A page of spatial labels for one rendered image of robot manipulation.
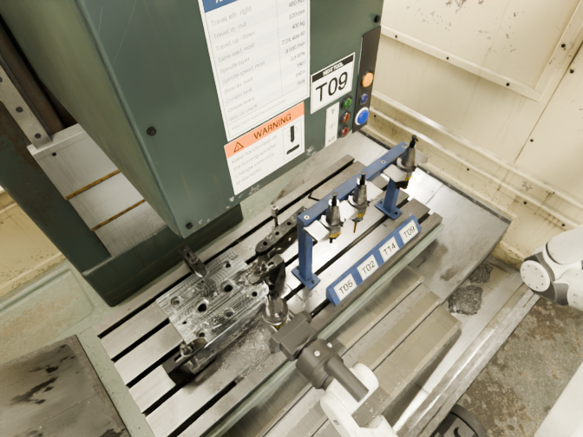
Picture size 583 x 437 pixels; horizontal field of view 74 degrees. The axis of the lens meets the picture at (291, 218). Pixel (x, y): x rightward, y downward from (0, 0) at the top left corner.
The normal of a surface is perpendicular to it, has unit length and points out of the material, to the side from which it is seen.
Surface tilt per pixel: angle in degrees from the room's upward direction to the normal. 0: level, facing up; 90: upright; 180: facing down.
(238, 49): 90
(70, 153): 90
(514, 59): 90
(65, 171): 91
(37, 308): 0
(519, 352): 0
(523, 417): 0
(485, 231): 24
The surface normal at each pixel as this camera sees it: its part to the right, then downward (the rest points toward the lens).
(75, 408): 0.26, -0.79
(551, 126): -0.74, 0.53
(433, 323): 0.07, -0.69
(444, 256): -0.33, -0.35
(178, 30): 0.66, 0.57
